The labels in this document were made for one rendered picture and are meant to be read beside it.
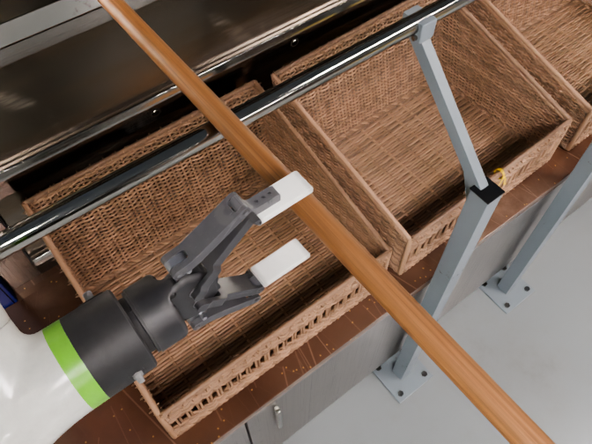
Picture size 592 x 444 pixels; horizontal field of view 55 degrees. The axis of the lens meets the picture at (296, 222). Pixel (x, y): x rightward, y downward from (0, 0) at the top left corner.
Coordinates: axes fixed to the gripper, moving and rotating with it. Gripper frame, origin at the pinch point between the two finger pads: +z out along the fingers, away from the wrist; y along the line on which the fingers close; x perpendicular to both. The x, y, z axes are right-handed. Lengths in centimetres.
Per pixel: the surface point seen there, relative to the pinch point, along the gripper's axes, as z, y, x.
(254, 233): 14, 60, -35
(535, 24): 128, 60, -44
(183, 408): -21, 47, -5
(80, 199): -17.8, 1.8, -19.3
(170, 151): -5.4, 1.8, -19.2
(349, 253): 1.6, -1.3, 7.3
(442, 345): 1.9, -1.4, 20.7
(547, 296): 96, 119, 14
